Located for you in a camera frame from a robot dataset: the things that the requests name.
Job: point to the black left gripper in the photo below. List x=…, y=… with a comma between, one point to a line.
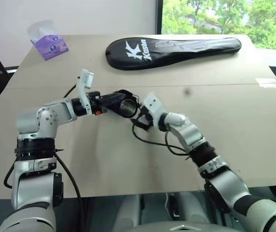
x=95, y=101

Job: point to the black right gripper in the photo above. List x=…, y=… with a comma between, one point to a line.
x=145, y=122

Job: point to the metal cup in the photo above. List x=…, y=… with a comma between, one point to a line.
x=128, y=107

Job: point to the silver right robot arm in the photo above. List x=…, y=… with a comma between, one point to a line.
x=227, y=183

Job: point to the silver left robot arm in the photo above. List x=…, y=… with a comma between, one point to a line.
x=48, y=120

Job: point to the black Kason racket cover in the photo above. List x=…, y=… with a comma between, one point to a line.
x=172, y=52

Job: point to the purple tissue pack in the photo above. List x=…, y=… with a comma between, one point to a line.
x=52, y=47

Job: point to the silver robot torso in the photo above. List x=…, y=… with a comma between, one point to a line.
x=181, y=226

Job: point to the window with green trees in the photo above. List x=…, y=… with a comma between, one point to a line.
x=225, y=19

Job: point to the clear tape strip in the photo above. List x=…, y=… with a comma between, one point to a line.
x=266, y=82

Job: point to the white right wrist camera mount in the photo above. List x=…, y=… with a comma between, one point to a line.
x=152, y=106

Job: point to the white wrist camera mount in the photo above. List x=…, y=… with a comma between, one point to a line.
x=84, y=81
x=152, y=106

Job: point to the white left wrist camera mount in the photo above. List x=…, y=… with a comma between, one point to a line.
x=84, y=81

